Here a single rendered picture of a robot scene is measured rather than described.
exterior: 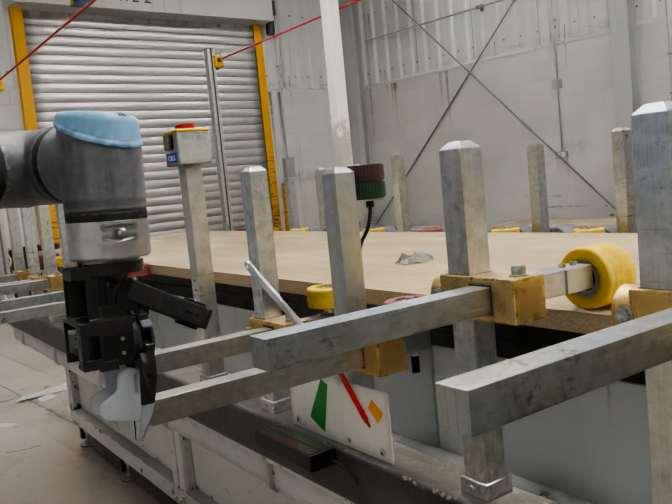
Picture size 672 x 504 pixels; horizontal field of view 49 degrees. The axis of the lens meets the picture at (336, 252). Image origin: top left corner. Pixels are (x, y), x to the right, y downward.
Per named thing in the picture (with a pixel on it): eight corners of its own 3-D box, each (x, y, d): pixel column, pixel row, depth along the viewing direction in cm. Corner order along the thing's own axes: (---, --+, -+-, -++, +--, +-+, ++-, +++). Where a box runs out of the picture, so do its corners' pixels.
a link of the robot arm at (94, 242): (132, 217, 90) (161, 217, 82) (136, 257, 90) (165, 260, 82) (56, 223, 85) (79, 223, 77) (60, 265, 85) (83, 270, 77)
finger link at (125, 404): (98, 450, 84) (91, 370, 83) (148, 437, 87) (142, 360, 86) (106, 457, 81) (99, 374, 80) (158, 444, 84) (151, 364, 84)
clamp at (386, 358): (380, 378, 100) (376, 342, 100) (324, 363, 111) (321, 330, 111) (411, 369, 103) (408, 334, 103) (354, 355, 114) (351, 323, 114)
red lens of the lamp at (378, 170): (360, 181, 105) (359, 166, 105) (336, 183, 110) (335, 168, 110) (393, 178, 108) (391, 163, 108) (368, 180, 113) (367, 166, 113)
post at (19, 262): (23, 321, 293) (6, 201, 288) (21, 320, 296) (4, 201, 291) (32, 319, 295) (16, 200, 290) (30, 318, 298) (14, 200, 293)
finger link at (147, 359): (130, 400, 86) (123, 327, 85) (145, 397, 87) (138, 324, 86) (144, 408, 82) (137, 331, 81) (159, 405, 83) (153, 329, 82)
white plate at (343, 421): (391, 465, 100) (384, 394, 99) (292, 424, 122) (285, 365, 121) (394, 464, 101) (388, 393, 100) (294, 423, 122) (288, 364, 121)
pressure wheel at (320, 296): (354, 350, 128) (348, 285, 127) (309, 353, 129) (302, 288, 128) (358, 340, 136) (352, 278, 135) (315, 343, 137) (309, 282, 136)
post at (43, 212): (56, 343, 252) (37, 203, 247) (54, 342, 255) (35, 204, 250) (67, 341, 254) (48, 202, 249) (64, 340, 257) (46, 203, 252)
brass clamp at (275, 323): (282, 355, 120) (279, 325, 120) (244, 344, 131) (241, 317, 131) (314, 347, 124) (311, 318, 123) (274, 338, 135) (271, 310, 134)
